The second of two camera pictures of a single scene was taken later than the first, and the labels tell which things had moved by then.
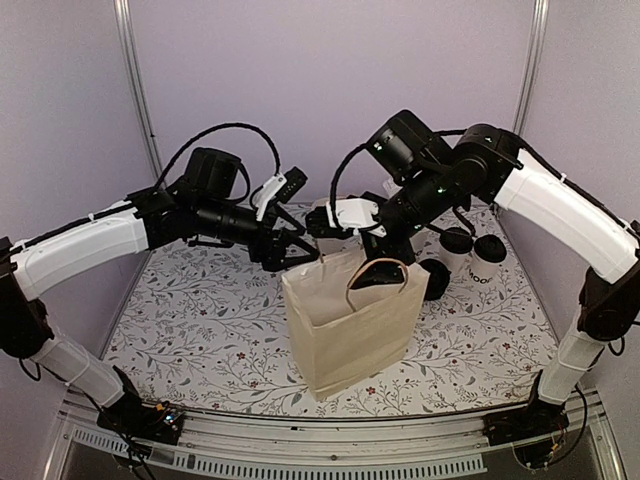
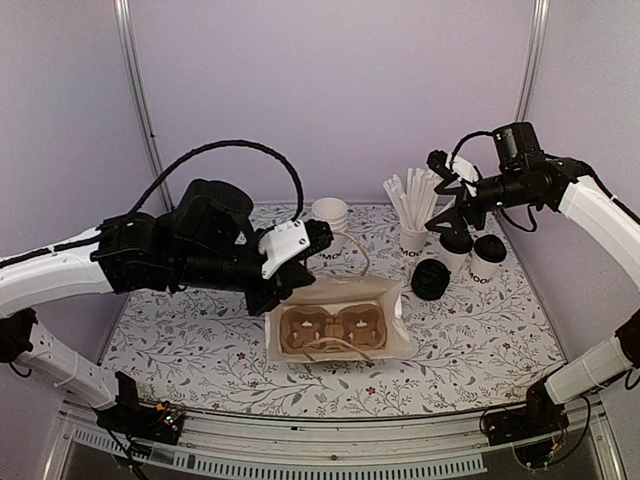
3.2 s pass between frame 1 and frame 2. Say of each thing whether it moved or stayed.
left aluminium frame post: stayed
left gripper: moved
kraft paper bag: moved
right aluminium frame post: stayed
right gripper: moved
